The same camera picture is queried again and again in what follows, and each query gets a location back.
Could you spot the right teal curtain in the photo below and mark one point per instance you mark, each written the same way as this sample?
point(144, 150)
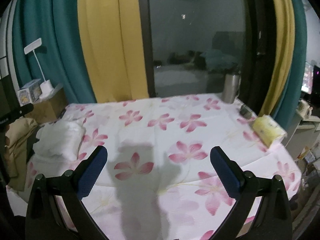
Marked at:
point(290, 96)

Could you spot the white garment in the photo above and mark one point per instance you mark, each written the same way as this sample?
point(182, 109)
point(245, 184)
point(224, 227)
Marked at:
point(59, 140)

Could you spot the blue white tissue box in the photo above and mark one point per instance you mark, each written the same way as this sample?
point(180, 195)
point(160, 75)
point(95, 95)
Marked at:
point(30, 92)

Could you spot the right yellow curtain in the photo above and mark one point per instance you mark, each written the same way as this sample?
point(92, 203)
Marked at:
point(285, 36)

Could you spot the cardboard box nightstand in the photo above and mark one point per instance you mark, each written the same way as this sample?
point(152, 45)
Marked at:
point(50, 108)

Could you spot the left yellow curtain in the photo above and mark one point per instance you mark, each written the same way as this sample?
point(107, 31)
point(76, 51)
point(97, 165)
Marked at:
point(112, 45)

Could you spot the steel thermos bottle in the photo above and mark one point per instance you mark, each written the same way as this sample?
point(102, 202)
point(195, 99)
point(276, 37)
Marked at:
point(231, 87)

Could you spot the small grey object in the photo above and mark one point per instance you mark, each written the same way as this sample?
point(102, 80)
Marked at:
point(245, 112)

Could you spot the yellow tissue pack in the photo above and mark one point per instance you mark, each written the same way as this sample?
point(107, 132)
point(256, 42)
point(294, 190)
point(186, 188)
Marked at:
point(268, 130)

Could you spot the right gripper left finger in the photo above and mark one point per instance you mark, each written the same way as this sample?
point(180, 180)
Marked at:
point(55, 208)

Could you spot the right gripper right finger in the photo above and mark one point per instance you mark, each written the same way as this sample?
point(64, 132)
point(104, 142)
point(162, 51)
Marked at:
point(273, 217)

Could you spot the left teal curtain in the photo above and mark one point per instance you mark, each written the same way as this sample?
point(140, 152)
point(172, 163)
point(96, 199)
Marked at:
point(61, 56)

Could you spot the teal curtain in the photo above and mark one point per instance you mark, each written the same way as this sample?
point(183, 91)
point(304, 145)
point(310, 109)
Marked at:
point(61, 56)
point(290, 96)

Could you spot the white desk lamp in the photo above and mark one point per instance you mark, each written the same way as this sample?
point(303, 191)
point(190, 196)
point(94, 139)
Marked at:
point(46, 86)

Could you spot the yellow curtain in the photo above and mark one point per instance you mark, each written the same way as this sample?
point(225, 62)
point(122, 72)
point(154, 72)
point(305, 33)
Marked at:
point(112, 45)
point(285, 36)

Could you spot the white mug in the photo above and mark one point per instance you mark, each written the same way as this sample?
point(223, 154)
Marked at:
point(304, 109)

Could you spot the floral pink bed sheet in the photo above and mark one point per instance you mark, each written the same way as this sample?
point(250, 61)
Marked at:
point(158, 182)

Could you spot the beige cloth pile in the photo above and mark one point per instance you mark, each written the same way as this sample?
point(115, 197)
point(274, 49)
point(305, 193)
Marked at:
point(18, 134)

